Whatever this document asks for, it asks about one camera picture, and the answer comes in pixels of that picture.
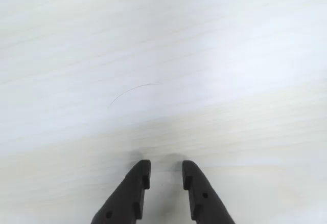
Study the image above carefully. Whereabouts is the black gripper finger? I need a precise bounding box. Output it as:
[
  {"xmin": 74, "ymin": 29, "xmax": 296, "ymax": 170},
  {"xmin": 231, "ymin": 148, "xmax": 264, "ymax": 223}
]
[
  {"xmin": 90, "ymin": 159, "xmax": 152, "ymax": 224},
  {"xmin": 181, "ymin": 160, "xmax": 236, "ymax": 224}
]

